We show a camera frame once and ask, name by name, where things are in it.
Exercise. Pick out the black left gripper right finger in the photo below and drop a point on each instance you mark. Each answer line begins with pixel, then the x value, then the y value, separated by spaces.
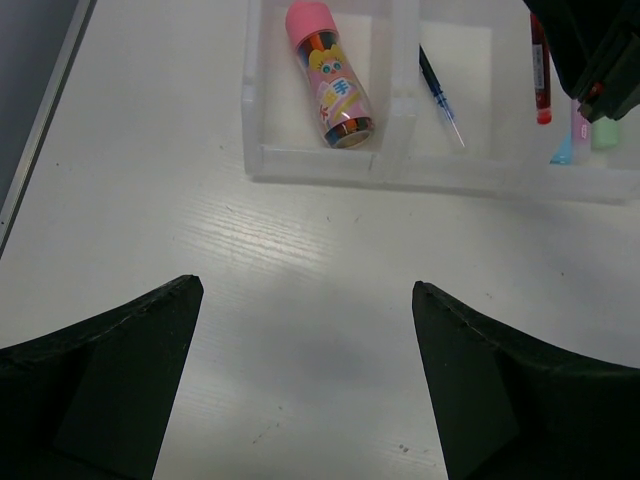
pixel 510 406

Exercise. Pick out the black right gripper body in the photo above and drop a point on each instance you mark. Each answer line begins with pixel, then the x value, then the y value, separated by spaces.
pixel 595 49

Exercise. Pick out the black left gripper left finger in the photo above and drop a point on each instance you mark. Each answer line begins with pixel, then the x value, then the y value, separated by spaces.
pixel 93 400

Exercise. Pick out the red pen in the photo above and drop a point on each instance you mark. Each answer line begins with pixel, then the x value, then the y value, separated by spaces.
pixel 541 71

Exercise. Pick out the pink highlighter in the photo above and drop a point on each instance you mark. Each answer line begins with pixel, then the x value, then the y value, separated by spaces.
pixel 580 135

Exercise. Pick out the green highlighter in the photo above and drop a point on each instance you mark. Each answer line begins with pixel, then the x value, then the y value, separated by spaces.
pixel 605 134

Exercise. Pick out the dark blue pen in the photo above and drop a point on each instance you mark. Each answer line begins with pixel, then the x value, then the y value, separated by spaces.
pixel 448 118

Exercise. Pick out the pink-lidded small bottle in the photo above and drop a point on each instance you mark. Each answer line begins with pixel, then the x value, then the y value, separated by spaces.
pixel 340 103

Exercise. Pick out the blue highlighter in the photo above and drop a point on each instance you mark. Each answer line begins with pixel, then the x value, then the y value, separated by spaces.
pixel 564 153

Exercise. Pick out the white three-compartment tray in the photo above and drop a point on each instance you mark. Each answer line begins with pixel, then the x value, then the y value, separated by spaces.
pixel 481 54

